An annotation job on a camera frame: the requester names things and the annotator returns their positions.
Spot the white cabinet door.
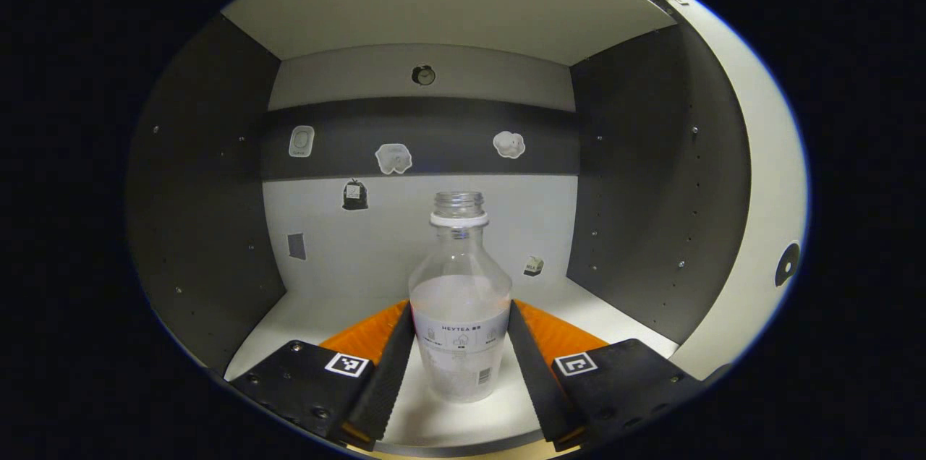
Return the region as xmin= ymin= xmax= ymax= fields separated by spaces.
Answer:
xmin=629 ymin=0 xmax=810 ymax=381

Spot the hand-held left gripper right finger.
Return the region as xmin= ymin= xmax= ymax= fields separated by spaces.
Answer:
xmin=506 ymin=299 xmax=706 ymax=452

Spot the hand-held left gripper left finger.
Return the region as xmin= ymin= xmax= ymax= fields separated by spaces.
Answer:
xmin=230 ymin=299 xmax=417 ymax=450

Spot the clear plastic bottle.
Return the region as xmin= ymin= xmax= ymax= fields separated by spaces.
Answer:
xmin=407 ymin=190 xmax=514 ymax=404

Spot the white cabinet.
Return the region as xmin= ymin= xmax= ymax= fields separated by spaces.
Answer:
xmin=124 ymin=0 xmax=753 ymax=457

